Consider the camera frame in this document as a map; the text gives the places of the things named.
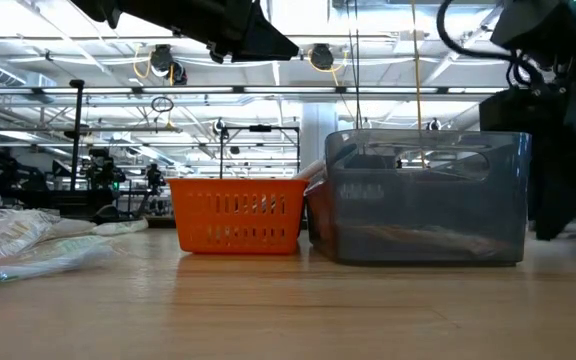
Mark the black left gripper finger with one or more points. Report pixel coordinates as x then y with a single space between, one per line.
263 40

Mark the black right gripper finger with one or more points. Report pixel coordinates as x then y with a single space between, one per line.
563 185

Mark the white packaged item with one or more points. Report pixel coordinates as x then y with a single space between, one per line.
310 170

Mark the smoky transparent plastic bin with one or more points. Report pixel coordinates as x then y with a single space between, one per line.
418 200

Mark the green toothbrush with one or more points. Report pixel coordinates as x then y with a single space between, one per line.
53 255

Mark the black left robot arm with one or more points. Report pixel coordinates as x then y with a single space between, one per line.
95 7

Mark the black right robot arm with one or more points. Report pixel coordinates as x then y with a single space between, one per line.
528 22

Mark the long ceiling light strip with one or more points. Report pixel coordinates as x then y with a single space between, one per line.
288 90

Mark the black pole stand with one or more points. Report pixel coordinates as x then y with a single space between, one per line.
76 140

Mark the background robot workstation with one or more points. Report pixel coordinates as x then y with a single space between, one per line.
100 172

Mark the orange perforated plastic basket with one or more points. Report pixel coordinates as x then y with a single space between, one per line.
183 215

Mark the black frame station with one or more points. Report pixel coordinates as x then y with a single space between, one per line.
260 128

